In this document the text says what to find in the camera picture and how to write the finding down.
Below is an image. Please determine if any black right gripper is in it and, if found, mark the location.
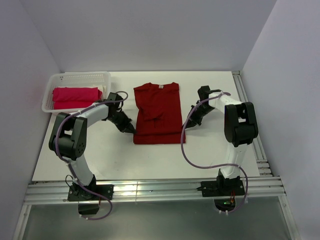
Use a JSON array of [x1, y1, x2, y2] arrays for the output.
[[182, 104, 215, 130]]

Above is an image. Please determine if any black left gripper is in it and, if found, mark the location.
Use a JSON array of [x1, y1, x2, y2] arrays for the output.
[[107, 111, 137, 134]]

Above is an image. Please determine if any dark red t shirt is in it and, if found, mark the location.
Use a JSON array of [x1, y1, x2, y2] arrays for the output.
[[133, 82, 186, 145]]

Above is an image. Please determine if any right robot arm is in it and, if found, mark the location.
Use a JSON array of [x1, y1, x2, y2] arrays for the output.
[[180, 85, 259, 195]]

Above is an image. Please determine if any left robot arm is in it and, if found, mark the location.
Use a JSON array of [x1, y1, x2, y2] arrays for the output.
[[48, 91, 136, 200]]

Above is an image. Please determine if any white folded cloth in basket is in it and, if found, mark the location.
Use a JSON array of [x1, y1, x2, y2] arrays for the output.
[[97, 85, 108, 98]]

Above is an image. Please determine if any pink rolled t shirt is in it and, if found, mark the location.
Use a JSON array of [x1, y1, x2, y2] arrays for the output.
[[52, 87, 101, 110]]

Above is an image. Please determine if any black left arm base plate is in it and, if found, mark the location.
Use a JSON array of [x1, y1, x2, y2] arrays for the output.
[[67, 184, 114, 202]]

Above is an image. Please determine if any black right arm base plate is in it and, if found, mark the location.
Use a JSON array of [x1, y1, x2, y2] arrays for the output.
[[197, 178, 245, 197]]

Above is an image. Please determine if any aluminium frame rail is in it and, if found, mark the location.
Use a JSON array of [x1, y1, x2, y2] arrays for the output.
[[12, 70, 301, 240]]

